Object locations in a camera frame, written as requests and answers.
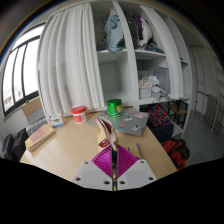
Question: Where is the brown cardboard box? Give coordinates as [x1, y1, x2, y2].
[21, 96, 46, 126]

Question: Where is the small black frame stool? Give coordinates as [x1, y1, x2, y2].
[166, 99, 188, 129]

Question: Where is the bin of colourful blocks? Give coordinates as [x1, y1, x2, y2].
[145, 103, 174, 143]

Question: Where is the white drying rack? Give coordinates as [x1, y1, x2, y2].
[196, 93, 224, 141]

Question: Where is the yellow and pink book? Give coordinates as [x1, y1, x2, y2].
[24, 123, 57, 153]

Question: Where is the red and black bag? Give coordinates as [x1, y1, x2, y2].
[161, 138, 191, 171]

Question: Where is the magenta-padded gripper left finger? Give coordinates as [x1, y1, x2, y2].
[72, 143, 115, 192]

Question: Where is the small white card box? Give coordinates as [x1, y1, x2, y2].
[48, 112, 65, 129]

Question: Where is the green round jar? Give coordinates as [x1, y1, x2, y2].
[106, 98, 124, 118]

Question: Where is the white jar red lid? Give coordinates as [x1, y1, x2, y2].
[71, 105, 89, 125]

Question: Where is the white shelf unit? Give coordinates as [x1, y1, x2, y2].
[89, 0, 194, 141]

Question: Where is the grey laptop with stickers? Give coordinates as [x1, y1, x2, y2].
[88, 109, 150, 137]

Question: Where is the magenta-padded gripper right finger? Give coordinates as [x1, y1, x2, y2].
[115, 143, 158, 192]

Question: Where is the black-framed window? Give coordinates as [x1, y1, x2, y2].
[0, 23, 46, 118]

